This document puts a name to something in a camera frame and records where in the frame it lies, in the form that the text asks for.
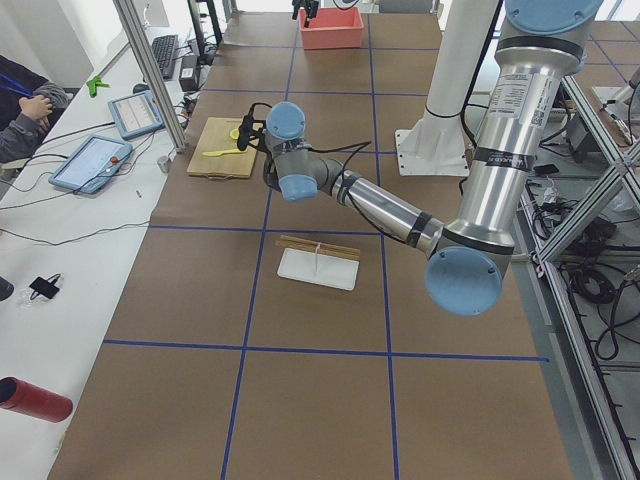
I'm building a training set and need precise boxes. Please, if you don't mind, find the black keyboard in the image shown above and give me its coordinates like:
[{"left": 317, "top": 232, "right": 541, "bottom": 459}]
[{"left": 151, "top": 35, "right": 178, "bottom": 79}]

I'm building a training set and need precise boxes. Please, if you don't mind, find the white rectangular plate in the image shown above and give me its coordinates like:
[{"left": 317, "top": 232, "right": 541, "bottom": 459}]
[{"left": 277, "top": 248, "right": 359, "bottom": 291}]

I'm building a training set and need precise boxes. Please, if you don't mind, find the yellow plastic knife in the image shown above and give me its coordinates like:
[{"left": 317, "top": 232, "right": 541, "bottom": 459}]
[{"left": 201, "top": 149, "right": 243, "bottom": 158}]

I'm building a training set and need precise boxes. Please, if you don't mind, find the wooden chopstick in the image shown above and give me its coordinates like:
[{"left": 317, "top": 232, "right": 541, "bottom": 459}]
[
  {"left": 279, "top": 235, "right": 359, "bottom": 254},
  {"left": 276, "top": 240, "right": 360, "bottom": 260}
]

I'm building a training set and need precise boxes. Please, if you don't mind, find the person's hand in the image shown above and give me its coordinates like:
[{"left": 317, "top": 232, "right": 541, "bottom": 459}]
[{"left": 19, "top": 95, "right": 53, "bottom": 132}]

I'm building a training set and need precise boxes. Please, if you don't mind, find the wooden chopstick near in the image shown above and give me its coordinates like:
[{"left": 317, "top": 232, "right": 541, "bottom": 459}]
[{"left": 276, "top": 240, "right": 360, "bottom": 260}]

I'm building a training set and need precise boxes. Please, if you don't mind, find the pink plastic tray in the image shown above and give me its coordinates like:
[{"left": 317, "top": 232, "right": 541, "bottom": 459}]
[{"left": 298, "top": 7, "right": 364, "bottom": 50}]

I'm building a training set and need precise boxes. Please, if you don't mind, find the bamboo cutting board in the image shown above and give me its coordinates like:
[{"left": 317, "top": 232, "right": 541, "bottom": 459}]
[{"left": 186, "top": 117, "right": 257, "bottom": 179}]

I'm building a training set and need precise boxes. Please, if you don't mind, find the blue teach pendant far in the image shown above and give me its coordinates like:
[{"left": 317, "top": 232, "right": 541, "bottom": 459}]
[{"left": 107, "top": 91, "right": 164, "bottom": 140}]

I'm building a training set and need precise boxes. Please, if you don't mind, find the blue teach pendant near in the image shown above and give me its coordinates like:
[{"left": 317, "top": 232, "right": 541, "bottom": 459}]
[{"left": 49, "top": 135, "right": 133, "bottom": 194}]

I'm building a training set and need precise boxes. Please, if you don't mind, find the blue teach pendant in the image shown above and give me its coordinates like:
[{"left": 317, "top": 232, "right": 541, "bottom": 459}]
[
  {"left": 49, "top": 135, "right": 133, "bottom": 194},
  {"left": 107, "top": 91, "right": 164, "bottom": 140}
]

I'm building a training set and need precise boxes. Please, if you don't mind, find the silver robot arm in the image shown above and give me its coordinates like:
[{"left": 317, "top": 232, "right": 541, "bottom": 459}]
[{"left": 264, "top": 1, "right": 599, "bottom": 316}]

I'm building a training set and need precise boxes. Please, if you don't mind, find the red bottle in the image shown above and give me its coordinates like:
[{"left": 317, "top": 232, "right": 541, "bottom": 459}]
[{"left": 1, "top": 377, "right": 73, "bottom": 423}]

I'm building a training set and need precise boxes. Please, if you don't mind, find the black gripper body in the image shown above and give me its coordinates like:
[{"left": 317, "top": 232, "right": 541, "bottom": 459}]
[{"left": 292, "top": 0, "right": 320, "bottom": 18}]

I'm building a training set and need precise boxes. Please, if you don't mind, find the wooden chopstick far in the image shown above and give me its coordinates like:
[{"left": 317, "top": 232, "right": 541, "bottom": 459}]
[{"left": 279, "top": 235, "right": 359, "bottom": 254}]

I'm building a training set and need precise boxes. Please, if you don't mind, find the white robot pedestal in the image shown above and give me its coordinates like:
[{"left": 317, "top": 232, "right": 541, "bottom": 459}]
[{"left": 395, "top": 1, "right": 501, "bottom": 177}]

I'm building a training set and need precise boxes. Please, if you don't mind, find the green clamp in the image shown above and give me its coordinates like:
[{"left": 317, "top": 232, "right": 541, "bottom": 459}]
[{"left": 86, "top": 75, "right": 110, "bottom": 98}]

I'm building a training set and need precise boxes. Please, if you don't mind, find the aluminium frame post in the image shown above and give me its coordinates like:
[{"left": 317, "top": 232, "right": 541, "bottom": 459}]
[{"left": 113, "top": 0, "right": 187, "bottom": 153}]

